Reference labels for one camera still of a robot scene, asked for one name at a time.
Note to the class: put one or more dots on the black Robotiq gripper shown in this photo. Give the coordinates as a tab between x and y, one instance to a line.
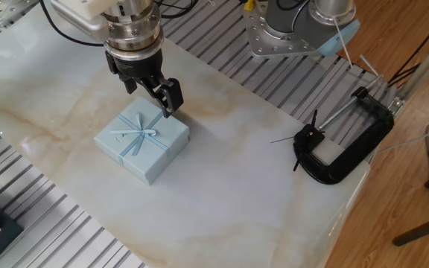
136	69

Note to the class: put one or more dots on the light blue ribboned box lid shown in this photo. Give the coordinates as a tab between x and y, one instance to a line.
143	149

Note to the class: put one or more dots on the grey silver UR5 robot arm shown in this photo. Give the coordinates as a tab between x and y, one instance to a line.
289	18

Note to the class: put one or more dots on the dark teal box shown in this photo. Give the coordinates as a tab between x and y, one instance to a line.
2	238

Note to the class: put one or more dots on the yellow plastic piece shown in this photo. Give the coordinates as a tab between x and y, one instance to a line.
249	4

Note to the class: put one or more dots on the white zip tie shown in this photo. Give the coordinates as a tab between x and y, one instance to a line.
343	42

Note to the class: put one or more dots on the black C-clamp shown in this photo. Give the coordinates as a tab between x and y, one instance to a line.
367	145

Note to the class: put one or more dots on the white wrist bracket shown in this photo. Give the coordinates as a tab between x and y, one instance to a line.
82	15

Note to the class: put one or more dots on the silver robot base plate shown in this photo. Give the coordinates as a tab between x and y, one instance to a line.
270	41

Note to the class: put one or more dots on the aluminium frame profile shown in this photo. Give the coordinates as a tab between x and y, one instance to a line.
426	63

